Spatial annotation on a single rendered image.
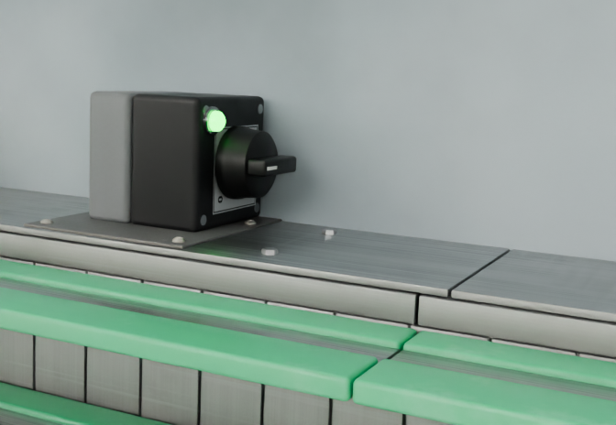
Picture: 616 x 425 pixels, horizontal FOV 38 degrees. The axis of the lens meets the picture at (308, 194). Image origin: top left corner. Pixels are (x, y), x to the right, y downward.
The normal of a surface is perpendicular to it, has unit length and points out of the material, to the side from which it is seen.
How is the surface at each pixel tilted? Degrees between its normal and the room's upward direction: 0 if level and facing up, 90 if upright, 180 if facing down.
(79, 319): 90
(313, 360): 90
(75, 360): 0
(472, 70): 0
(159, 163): 0
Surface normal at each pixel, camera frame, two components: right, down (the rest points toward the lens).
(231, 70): -0.44, 0.11
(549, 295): 0.04, -0.99
